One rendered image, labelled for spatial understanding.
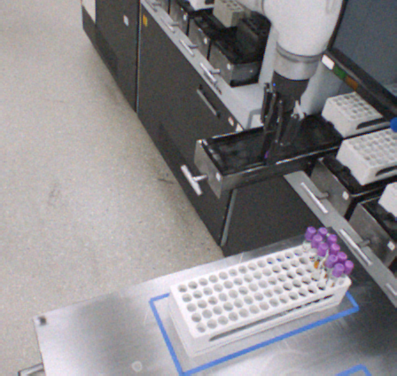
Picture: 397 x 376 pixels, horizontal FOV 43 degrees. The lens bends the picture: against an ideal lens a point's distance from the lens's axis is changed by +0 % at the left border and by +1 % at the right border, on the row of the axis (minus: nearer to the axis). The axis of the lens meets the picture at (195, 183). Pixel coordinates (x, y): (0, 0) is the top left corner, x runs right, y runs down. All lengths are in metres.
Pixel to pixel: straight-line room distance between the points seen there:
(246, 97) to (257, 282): 0.77
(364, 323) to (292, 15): 0.55
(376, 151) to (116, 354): 0.74
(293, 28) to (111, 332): 0.61
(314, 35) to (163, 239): 1.25
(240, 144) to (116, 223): 0.96
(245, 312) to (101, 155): 1.63
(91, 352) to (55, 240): 1.22
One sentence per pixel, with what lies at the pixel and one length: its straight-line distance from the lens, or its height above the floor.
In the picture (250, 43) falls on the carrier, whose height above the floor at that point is 0.84.
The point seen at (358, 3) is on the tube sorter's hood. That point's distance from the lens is 1.19.
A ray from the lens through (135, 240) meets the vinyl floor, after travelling 2.01.
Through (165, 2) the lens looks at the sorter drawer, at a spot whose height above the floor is 0.77.
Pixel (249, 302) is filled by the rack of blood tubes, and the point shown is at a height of 0.87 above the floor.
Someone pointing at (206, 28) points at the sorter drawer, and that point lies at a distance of 1.65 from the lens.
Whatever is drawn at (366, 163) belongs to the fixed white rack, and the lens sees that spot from 1.18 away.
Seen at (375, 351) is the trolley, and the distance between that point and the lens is 0.93.
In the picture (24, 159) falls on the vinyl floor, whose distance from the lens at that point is 2.37.
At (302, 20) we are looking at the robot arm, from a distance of 0.95.
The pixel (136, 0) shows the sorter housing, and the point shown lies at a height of 0.65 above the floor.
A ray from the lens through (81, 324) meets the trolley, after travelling 0.87.
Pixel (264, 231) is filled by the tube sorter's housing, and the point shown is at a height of 0.43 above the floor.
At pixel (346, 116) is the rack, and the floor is 0.86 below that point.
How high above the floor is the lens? 1.57
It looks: 44 degrees down
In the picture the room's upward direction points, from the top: 9 degrees clockwise
